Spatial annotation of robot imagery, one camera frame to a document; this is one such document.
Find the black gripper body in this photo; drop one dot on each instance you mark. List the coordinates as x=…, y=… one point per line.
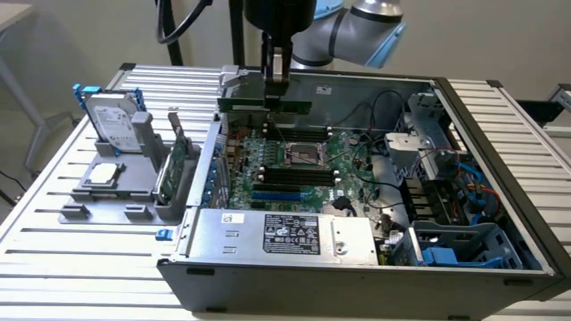
x=277, y=15

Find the green RAM stick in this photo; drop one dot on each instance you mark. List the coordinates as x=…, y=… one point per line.
x=240, y=104

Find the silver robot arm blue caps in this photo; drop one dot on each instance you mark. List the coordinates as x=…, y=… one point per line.
x=357, y=33

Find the black RAM slot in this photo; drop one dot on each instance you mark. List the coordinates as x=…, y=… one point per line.
x=299, y=178
x=299, y=183
x=299, y=131
x=299, y=135
x=299, y=127
x=299, y=173
x=299, y=168
x=299, y=139

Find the long black expansion slot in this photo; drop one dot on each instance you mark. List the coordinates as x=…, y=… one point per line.
x=277, y=188

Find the blue expansion slot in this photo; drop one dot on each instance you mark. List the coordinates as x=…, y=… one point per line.
x=277, y=196

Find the short black expansion slot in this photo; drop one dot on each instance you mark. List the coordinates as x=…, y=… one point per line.
x=262, y=205

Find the thick black stand pole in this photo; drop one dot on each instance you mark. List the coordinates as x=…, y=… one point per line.
x=238, y=33

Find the thin black stand pole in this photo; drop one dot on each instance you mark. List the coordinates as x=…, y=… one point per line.
x=175, y=53

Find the green motherboard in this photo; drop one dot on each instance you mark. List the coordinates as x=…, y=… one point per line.
x=286, y=180

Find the silver metal disk bay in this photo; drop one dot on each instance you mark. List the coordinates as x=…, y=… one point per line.
x=423, y=133

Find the green graphics card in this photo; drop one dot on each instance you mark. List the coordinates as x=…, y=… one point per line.
x=171, y=167

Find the silver hard disk blue caddy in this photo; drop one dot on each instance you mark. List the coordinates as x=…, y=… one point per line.
x=111, y=120

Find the silver power supply unit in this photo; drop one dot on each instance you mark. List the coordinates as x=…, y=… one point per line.
x=277, y=234

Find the silver CPU chip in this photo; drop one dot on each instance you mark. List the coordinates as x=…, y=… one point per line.
x=104, y=174

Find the black fan shroud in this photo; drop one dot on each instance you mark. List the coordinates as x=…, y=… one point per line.
x=423, y=200

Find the grey parts rack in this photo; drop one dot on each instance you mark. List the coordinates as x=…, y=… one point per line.
x=116, y=200

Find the small blue plastic clip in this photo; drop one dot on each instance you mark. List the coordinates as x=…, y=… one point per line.
x=163, y=234

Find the blue grey drive cage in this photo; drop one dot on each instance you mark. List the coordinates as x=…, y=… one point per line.
x=459, y=244

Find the black open PC case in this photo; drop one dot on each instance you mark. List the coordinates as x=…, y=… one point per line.
x=357, y=287

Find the grey metal case bracket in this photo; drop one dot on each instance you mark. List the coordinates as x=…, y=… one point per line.
x=232, y=80

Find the CPU socket metal frame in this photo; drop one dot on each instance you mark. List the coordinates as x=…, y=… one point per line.
x=303, y=154

